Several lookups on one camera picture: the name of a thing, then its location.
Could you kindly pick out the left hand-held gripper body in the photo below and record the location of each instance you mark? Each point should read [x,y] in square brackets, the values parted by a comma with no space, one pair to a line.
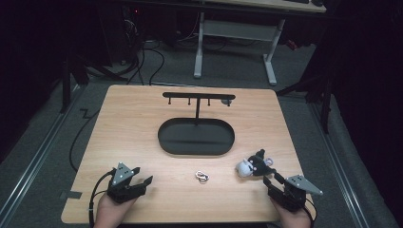
[122,190]

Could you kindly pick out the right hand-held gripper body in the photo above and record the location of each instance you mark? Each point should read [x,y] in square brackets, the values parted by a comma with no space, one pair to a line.
[291,198]

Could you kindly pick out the person's right hand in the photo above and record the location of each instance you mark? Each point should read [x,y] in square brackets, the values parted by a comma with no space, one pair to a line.
[293,219]

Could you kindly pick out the person's left hand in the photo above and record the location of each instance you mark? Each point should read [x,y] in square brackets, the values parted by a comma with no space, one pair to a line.
[111,212]

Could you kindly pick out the grey tape patch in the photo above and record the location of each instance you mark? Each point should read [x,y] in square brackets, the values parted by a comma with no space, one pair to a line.
[71,195]

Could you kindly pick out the silver carabiner clip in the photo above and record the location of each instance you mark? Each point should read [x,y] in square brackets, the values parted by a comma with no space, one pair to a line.
[202,177]

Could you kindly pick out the black hook stand with tray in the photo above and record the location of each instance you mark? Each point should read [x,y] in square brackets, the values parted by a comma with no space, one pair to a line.
[196,137]

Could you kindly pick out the small grey hanging charm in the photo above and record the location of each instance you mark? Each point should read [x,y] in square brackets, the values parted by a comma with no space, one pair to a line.
[226,102]

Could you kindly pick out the black metal stand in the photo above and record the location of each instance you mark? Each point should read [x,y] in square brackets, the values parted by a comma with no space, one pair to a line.
[71,76]
[316,85]

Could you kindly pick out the white-legged desk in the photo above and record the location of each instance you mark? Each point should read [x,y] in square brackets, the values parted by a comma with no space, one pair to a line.
[236,30]

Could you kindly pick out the metal floor rail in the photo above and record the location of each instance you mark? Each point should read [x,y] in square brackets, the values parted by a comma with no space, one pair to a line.
[34,164]
[340,161]

